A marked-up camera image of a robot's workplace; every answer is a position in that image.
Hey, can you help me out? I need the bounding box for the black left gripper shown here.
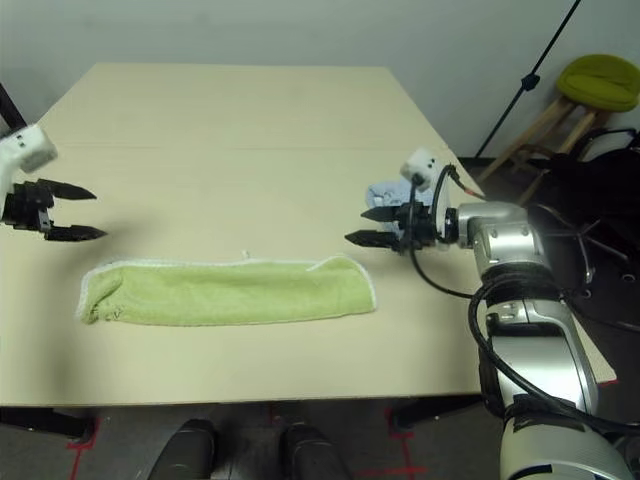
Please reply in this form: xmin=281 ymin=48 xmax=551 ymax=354
xmin=0 ymin=178 xmax=109 ymax=245

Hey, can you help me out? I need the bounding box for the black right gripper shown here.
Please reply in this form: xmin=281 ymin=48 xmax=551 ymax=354
xmin=343 ymin=202 xmax=446 ymax=256

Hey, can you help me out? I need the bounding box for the green towel with white trim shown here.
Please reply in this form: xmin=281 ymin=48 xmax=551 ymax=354
xmin=74 ymin=249 xmax=377 ymax=329

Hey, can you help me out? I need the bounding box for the light blue folded towel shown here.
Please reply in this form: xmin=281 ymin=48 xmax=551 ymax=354
xmin=367 ymin=180 xmax=416 ymax=236

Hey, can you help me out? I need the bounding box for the black table base foot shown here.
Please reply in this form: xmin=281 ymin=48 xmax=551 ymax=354
xmin=0 ymin=405 xmax=99 ymax=444
xmin=392 ymin=397 xmax=484 ymax=434

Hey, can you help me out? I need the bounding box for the black office chair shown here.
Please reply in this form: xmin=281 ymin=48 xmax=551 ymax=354
xmin=519 ymin=127 xmax=640 ymax=331

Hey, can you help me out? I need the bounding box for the dark robot right foot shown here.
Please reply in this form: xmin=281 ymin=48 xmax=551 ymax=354
xmin=279 ymin=423 xmax=351 ymax=480

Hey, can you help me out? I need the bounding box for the dark robot foot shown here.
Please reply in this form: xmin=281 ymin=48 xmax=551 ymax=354
xmin=279 ymin=423 xmax=351 ymax=480
xmin=162 ymin=418 xmax=219 ymax=480

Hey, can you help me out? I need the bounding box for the wooden stool green cushion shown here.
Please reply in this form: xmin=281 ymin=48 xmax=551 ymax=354
xmin=474 ymin=53 xmax=640 ymax=206

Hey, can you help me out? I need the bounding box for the dark robot left foot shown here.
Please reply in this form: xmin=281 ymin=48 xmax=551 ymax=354
xmin=162 ymin=418 xmax=219 ymax=480

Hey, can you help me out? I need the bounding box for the thin cable with red band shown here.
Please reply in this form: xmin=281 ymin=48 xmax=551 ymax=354
xmin=432 ymin=162 xmax=486 ymax=236

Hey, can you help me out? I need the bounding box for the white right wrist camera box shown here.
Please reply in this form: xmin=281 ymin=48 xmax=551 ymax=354
xmin=402 ymin=145 xmax=451 ymax=241

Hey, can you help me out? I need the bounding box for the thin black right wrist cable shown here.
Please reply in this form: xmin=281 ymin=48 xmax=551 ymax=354
xmin=407 ymin=184 xmax=476 ymax=300

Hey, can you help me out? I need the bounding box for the beige side table black frame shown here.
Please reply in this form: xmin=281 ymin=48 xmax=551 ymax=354
xmin=0 ymin=82 xmax=26 ymax=136

